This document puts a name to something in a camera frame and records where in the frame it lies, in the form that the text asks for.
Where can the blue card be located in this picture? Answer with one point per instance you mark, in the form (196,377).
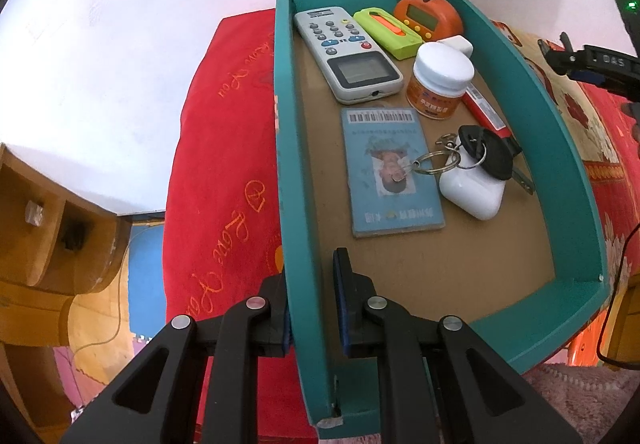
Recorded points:
(390,194)

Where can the white earbuds case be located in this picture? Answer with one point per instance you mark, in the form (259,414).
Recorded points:
(470,196)

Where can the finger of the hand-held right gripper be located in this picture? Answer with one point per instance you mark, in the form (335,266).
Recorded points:
(567,59)
(590,78)

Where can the wooden bedside furniture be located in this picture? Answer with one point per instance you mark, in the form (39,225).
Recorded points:
(625,329)

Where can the red embroidered cloth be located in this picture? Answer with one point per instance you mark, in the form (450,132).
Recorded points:
(225,174)

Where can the wooden cabinet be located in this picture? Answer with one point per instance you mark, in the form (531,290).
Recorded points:
(45,284)

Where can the blue foam floor mat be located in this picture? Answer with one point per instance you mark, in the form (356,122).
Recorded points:
(147,279)

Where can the orange timer with monkey figure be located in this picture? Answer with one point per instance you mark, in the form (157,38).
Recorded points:
(430,16)

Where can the pink foam floor mat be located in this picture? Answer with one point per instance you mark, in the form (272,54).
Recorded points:
(95,374)

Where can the white charger adapter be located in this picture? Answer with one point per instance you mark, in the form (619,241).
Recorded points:
(457,45)

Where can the small grey shelf item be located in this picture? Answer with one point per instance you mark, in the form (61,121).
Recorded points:
(34,213)

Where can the small black shelf item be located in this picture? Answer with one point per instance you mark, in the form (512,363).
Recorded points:
(75,236)

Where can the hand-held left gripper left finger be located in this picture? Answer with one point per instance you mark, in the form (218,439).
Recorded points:
(279,324)

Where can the teal cardboard box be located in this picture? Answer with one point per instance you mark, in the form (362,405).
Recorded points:
(475,264)

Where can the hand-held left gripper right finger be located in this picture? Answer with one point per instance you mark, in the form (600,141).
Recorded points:
(341,304)

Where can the green case with orange slider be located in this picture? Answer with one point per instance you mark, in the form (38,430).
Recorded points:
(387,34)

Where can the black key with rings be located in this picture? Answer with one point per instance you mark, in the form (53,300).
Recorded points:
(487,154)

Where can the pink fluffy mat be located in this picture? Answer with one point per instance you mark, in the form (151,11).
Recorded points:
(550,399)

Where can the grey remote control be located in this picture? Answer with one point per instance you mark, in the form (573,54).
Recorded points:
(345,54)

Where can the red plastic tool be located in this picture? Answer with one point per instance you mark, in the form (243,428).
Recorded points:
(485,111)

